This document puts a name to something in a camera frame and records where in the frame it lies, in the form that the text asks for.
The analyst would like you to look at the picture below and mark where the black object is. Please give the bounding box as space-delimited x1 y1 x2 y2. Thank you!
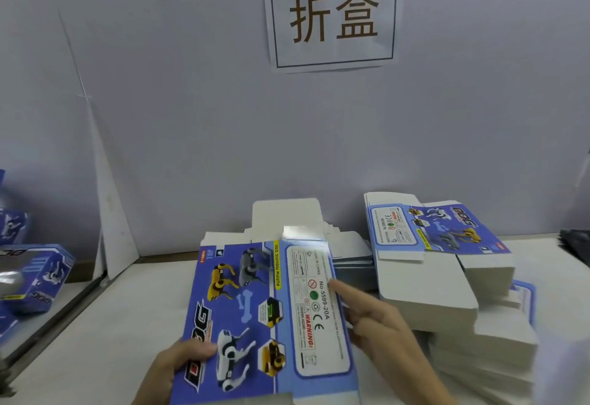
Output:
557 228 590 267

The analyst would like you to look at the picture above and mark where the pile of blue boxes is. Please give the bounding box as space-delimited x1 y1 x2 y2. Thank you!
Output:
0 170 77 341

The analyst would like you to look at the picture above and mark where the stack of boxes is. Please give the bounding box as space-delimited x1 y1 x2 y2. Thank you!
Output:
200 197 377 295
364 191 540 405

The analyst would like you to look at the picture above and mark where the person's left hand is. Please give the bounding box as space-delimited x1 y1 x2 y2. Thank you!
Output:
133 337 219 405

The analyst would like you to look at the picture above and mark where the person's right forearm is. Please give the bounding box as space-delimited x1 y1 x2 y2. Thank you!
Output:
398 374 462 405

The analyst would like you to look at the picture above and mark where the person's right hand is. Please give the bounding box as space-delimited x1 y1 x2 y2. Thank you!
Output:
329 278 446 405

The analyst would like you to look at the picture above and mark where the white paper wall sign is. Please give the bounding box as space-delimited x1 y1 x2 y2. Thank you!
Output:
262 0 404 74

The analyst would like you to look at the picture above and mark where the white folded paper sheet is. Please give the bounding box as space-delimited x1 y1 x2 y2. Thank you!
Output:
533 326 590 405

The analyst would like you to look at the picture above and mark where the blue dog-print cardboard box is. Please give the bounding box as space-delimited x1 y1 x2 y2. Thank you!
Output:
168 225 363 405

